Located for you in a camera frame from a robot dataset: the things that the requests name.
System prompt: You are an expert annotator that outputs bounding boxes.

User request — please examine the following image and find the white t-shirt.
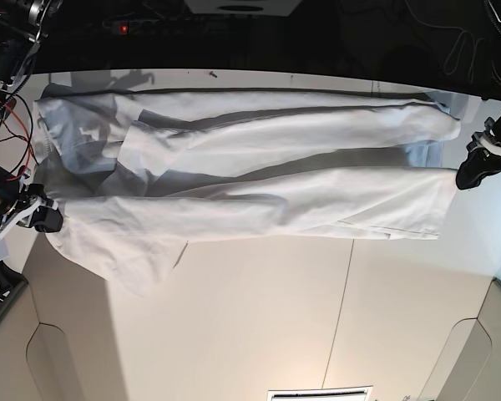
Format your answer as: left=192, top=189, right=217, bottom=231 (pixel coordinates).
left=34, top=90, right=461, bottom=293

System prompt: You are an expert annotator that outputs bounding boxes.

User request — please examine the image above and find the black power strip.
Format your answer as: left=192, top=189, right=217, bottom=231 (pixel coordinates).
left=102, top=18, right=229, bottom=36

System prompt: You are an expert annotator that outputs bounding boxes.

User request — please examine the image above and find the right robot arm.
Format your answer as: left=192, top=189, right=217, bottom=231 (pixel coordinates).
left=0, top=1, right=63, bottom=239

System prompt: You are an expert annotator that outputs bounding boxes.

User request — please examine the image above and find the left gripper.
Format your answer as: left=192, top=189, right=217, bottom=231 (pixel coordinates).
left=455, top=118, right=501, bottom=190

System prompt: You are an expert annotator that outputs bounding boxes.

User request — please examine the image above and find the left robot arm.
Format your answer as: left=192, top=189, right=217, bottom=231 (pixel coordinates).
left=455, top=1, right=501, bottom=190

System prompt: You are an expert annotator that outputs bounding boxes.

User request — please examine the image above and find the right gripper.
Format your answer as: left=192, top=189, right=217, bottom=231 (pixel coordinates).
left=0, top=184, right=63, bottom=240

